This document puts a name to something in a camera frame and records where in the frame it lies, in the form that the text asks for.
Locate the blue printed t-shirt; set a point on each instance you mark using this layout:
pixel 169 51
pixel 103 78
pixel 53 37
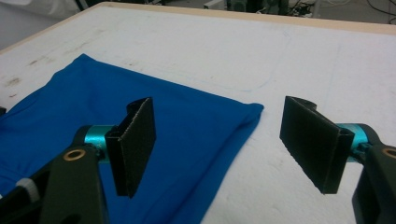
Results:
pixel 193 133

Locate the white table mat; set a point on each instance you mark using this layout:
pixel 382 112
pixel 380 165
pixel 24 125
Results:
pixel 280 62

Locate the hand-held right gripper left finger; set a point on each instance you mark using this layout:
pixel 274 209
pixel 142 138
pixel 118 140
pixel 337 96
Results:
pixel 137 146

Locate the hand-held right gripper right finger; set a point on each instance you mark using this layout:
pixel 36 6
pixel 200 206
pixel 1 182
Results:
pixel 314 143

